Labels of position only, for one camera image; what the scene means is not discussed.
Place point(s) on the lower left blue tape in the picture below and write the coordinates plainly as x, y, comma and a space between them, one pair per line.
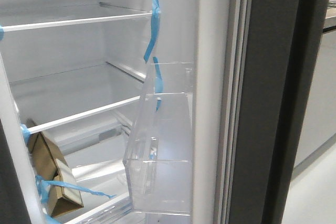
65, 186

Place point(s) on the blue tape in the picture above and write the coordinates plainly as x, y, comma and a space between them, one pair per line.
65, 186
25, 132
1, 33
155, 27
158, 77

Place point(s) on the middle glass fridge shelf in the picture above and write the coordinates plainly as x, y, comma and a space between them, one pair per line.
57, 99

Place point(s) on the left grey fridge door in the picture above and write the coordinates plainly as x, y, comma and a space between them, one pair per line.
13, 207

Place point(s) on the upper right blue tape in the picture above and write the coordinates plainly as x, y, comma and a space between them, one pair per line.
155, 27

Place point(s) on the grey kitchen counter cabinet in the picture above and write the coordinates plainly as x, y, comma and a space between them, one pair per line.
318, 129

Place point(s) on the upper left blue tape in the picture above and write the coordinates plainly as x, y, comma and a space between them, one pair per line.
1, 33

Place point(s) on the clear crisper drawer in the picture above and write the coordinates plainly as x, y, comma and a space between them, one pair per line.
117, 210

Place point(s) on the brown cardboard box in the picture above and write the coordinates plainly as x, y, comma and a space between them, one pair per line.
51, 165

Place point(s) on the dark grey fridge door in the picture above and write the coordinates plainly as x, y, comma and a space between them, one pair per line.
255, 64

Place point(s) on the upper glass fridge shelf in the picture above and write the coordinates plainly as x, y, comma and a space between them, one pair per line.
28, 19

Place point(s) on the lower right blue tape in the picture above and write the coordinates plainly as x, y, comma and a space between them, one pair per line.
158, 77

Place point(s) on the clear plastic door bin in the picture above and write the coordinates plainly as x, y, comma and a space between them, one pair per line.
159, 156

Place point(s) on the middle left blue tape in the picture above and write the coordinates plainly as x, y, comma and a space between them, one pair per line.
25, 132

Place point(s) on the glass fridge shelf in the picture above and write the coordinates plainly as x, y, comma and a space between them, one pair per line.
28, 19
57, 99

